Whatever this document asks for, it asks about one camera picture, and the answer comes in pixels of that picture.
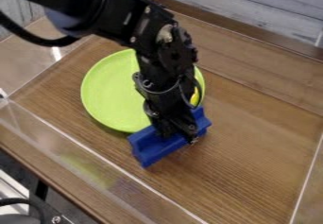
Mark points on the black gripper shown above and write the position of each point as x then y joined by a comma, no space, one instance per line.
166,105

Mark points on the blue plastic block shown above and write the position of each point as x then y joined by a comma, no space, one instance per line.
149,147

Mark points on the green plate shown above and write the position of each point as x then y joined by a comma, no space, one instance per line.
108,95

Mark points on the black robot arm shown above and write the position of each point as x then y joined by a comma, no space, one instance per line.
140,25

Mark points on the yellow toy banana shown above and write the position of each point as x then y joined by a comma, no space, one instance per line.
194,97

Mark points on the clear acrylic front wall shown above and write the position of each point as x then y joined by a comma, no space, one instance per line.
97,185

